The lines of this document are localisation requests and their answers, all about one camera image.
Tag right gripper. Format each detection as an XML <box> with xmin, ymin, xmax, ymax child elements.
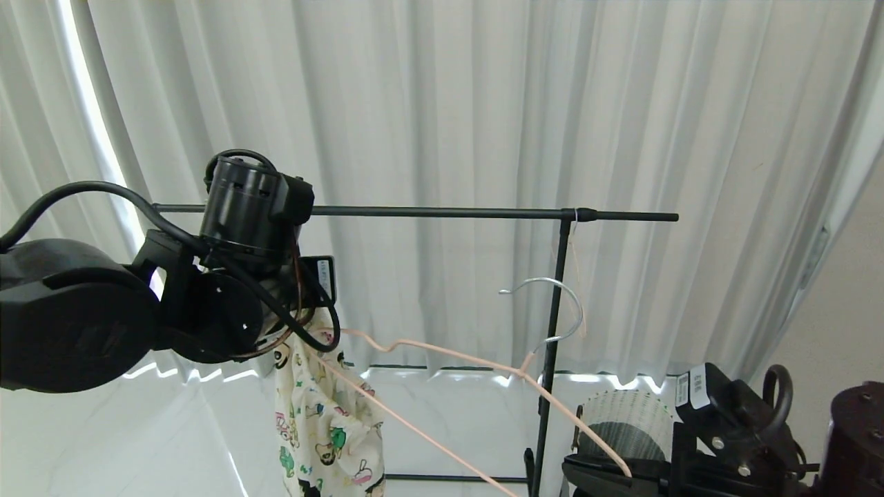
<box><xmin>666</xmin><ymin>421</ymin><xmax>823</xmax><ymax>497</ymax></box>

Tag pink clothes hanger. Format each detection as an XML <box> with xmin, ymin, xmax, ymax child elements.
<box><xmin>568</xmin><ymin>211</ymin><xmax>589</xmax><ymax>339</ymax></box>
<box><xmin>304</xmin><ymin>277</ymin><xmax>633</xmax><ymax>497</ymax></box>

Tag cream printed garment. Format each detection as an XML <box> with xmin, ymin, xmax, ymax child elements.
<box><xmin>273</xmin><ymin>307</ymin><xmax>385</xmax><ymax>497</ymax></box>

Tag white laundry basket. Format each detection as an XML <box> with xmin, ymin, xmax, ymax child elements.
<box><xmin>572</xmin><ymin>390</ymin><xmax>674</xmax><ymax>462</ymax></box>

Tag black clothes rack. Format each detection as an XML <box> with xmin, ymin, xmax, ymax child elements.
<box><xmin>153</xmin><ymin>204</ymin><xmax>679</xmax><ymax>497</ymax></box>

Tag white curtain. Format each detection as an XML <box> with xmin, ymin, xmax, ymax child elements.
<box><xmin>0</xmin><ymin>0</ymin><xmax>884</xmax><ymax>387</ymax></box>

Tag black cable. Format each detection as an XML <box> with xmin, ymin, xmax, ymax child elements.
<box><xmin>0</xmin><ymin>179</ymin><xmax>341</xmax><ymax>353</ymax></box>

